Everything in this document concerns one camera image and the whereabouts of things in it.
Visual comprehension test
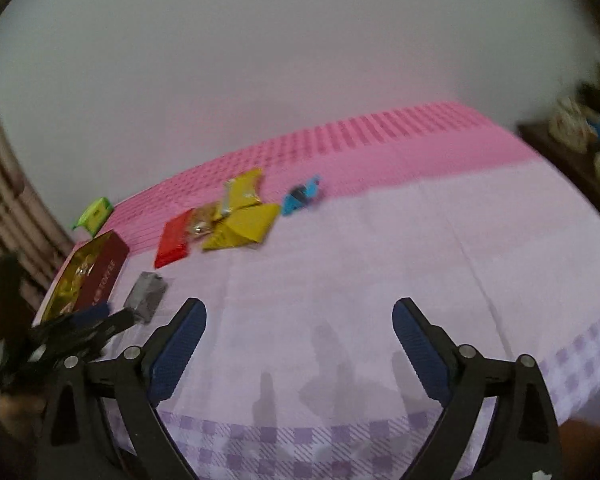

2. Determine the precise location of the green tissue pack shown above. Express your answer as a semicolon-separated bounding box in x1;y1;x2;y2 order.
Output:
72;197;115;238

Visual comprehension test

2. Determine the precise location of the yellow packet with silver strip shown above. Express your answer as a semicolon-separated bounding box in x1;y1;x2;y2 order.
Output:
223;167;263;211

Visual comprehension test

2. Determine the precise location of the person's left hand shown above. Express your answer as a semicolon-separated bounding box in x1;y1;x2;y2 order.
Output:
0;391;49;439

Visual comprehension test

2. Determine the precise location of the clear packet of orange snacks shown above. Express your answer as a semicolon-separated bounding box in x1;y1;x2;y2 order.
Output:
187;202;223;241

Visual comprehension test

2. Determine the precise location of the red snack packet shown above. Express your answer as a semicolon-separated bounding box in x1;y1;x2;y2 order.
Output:
154;208;196;269

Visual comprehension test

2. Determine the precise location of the pink checked tablecloth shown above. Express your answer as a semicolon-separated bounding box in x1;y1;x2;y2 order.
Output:
32;101;600;480

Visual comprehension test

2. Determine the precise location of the light blue candy wrapper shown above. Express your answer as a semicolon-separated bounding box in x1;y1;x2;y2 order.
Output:
280;175;323;217

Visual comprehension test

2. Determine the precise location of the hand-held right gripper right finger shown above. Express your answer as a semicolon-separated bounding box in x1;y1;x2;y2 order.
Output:
392;297;563;480

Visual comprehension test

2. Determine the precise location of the grey snack packet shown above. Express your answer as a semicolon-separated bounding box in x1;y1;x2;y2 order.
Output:
123;271;168;322

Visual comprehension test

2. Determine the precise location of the dark wooden side table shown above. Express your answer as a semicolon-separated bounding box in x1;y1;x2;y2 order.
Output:
517;120;600;231

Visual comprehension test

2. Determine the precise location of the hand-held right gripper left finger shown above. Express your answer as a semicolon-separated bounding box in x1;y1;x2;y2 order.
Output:
35;298;207;480

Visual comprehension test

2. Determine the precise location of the beige patterned curtain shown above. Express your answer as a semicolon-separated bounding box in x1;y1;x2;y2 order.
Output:
0;50;81;311

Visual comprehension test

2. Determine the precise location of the plain yellow snack packet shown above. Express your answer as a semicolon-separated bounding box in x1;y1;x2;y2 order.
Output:
201;203;281;252

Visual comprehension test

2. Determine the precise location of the floral teapot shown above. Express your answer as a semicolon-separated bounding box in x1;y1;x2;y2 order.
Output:
550;96;593;153

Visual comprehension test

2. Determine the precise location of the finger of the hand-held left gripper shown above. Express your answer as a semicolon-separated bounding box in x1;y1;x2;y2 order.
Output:
45;307;136;357
30;302;112;339

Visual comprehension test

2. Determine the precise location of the dark red tin box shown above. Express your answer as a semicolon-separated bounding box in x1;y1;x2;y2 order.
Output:
35;230;130;321

